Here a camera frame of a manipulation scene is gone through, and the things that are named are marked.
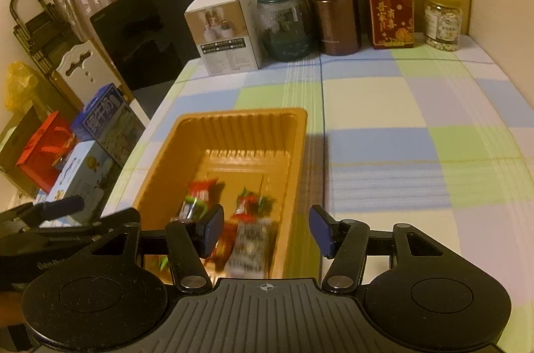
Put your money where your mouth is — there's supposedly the yellow plastic bag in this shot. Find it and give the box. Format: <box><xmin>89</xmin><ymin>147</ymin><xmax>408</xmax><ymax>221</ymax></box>
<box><xmin>4</xmin><ymin>61</ymin><xmax>40</xmax><ymax>112</ymax></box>

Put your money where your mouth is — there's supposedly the brown paper bag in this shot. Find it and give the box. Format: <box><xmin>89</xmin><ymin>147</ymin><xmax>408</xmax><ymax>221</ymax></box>
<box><xmin>0</xmin><ymin>103</ymin><xmax>55</xmax><ymax>195</ymax></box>

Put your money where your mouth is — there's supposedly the white blue carton box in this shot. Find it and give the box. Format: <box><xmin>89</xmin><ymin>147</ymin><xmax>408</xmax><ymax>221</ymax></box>
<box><xmin>35</xmin><ymin>140</ymin><xmax>123</xmax><ymax>229</ymax></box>

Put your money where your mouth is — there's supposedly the white product box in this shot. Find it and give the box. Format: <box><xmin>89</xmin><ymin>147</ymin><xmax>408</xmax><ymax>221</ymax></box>
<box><xmin>184</xmin><ymin>0</ymin><xmax>263</xmax><ymax>77</ymax></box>

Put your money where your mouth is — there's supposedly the dark glass jar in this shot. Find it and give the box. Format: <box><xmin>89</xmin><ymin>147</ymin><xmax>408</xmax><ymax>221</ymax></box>
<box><xmin>256</xmin><ymin>0</ymin><xmax>311</xmax><ymax>60</ymax></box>

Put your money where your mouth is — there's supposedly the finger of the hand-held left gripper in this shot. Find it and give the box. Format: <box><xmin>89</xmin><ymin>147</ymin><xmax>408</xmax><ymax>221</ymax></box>
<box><xmin>81</xmin><ymin>207</ymin><xmax>141</xmax><ymax>249</ymax></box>
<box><xmin>0</xmin><ymin>196</ymin><xmax>85</xmax><ymax>233</ymax></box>

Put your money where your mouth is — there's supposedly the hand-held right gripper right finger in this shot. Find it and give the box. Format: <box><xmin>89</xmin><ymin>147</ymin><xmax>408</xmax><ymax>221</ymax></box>
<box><xmin>309</xmin><ymin>205</ymin><xmax>445</xmax><ymax>293</ymax></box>

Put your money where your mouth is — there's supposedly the orange plastic tray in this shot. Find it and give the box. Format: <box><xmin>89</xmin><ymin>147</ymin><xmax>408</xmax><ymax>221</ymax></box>
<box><xmin>132</xmin><ymin>108</ymin><xmax>308</xmax><ymax>279</ymax></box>

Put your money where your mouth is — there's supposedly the large red snack packet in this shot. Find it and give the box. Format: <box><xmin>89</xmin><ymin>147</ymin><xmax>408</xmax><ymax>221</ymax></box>
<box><xmin>186</xmin><ymin>178</ymin><xmax>220</xmax><ymax>208</ymax></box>

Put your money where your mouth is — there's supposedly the red green candy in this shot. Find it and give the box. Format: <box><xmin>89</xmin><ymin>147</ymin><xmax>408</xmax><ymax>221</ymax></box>
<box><xmin>233</xmin><ymin>190</ymin><xmax>278</xmax><ymax>222</ymax></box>

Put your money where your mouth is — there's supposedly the brown metal canister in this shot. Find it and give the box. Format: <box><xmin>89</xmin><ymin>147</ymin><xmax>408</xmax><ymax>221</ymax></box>
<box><xmin>304</xmin><ymin>0</ymin><xmax>361</xmax><ymax>56</ymax></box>

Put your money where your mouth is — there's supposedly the blue milk carton box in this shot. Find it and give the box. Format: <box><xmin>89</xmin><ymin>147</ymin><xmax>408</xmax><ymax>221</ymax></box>
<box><xmin>70</xmin><ymin>83</ymin><xmax>147</xmax><ymax>168</ymax></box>

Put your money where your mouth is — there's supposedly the black metal rack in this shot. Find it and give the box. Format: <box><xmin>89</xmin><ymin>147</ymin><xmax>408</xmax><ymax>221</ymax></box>
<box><xmin>9</xmin><ymin>0</ymin><xmax>84</xmax><ymax>103</ymax></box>

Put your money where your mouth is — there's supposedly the clear plastic jar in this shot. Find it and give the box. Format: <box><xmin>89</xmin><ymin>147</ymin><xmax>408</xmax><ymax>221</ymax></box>
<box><xmin>423</xmin><ymin>0</ymin><xmax>464</xmax><ymax>52</ymax></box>

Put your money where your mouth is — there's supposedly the white chair back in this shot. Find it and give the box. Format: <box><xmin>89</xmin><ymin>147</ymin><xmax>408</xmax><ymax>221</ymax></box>
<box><xmin>56</xmin><ymin>39</ymin><xmax>126</xmax><ymax>107</ymax></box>

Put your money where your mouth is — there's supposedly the dark brown box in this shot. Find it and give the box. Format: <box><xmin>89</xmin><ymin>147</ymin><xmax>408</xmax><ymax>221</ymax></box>
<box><xmin>362</xmin><ymin>0</ymin><xmax>373</xmax><ymax>45</ymax></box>

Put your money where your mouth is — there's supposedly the grey clear snack packet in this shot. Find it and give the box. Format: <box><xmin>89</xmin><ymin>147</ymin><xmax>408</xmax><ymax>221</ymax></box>
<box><xmin>226</xmin><ymin>217</ymin><xmax>274</xmax><ymax>279</ymax></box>

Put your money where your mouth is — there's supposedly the red gift bag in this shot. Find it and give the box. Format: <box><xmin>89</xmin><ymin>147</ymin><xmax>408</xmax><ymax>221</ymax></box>
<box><xmin>16</xmin><ymin>112</ymin><xmax>78</xmax><ymax>191</ymax></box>

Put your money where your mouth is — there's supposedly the black glossy panel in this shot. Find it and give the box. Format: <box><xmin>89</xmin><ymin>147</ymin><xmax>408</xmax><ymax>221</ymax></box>
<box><xmin>89</xmin><ymin>0</ymin><xmax>202</xmax><ymax>92</ymax></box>

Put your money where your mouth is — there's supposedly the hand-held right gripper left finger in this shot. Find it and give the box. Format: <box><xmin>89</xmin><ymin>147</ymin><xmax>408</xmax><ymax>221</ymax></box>
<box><xmin>89</xmin><ymin>205</ymin><xmax>225</xmax><ymax>292</ymax></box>

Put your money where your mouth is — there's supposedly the red printed snack pouch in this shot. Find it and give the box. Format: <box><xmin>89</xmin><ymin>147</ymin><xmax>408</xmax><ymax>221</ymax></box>
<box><xmin>369</xmin><ymin>0</ymin><xmax>416</xmax><ymax>50</ymax></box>

